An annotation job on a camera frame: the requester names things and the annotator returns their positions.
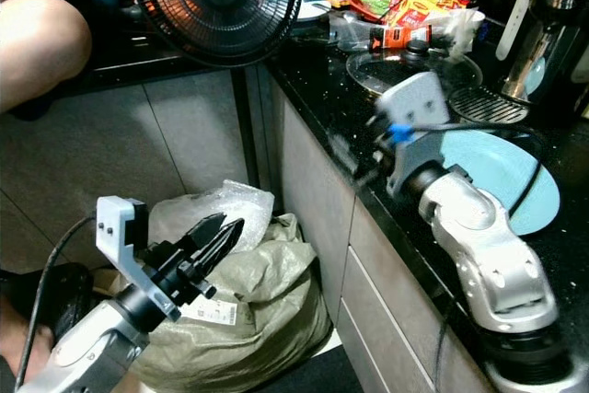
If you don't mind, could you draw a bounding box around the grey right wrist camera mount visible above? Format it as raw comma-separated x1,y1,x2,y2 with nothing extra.
373,71,452,196

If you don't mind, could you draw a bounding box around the green woven sack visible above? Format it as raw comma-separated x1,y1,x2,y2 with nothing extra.
129,214,332,393

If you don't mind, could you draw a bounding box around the person's bare leg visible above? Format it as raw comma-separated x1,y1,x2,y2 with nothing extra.
0,0,93,113

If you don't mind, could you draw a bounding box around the light blue plate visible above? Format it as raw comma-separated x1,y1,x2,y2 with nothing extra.
437,129,560,236

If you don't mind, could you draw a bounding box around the white plastic bag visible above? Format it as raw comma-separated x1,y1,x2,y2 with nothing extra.
434,8,487,55

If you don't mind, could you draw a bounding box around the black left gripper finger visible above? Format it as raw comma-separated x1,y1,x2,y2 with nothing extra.
178,212,227,253
196,218,246,272

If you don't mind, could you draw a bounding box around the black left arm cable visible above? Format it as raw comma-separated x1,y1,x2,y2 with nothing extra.
14,214,98,389

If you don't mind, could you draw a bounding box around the red plate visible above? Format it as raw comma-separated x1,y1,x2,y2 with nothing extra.
342,0,395,21

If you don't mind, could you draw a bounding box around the orange black bottle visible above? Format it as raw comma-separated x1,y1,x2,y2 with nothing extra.
368,23,433,52

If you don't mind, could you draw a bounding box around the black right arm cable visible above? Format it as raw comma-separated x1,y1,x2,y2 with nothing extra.
388,120,553,219

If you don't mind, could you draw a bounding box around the person's bare foot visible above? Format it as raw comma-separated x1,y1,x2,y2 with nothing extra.
0,296,56,385

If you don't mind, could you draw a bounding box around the black electric fan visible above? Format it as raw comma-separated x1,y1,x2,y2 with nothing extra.
129,0,305,67

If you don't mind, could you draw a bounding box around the clear plastic bag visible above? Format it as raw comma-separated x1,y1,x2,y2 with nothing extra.
329,14,374,49

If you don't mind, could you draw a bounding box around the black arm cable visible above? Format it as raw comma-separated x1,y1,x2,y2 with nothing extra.
14,214,98,389
388,120,553,219

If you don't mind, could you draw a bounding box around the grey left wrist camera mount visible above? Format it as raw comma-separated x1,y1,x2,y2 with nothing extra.
95,195,176,320

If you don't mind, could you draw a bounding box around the black steel coffee machine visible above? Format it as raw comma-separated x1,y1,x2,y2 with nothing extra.
497,0,589,104

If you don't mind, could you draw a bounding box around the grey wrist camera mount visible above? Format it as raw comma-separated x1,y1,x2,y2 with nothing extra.
373,71,452,196
95,195,176,320

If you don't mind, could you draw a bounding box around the grey kitchen cabinet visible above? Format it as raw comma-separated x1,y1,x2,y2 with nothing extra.
235,66,498,393

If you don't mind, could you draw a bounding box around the glass pot lid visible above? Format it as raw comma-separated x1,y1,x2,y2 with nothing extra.
347,40,484,99

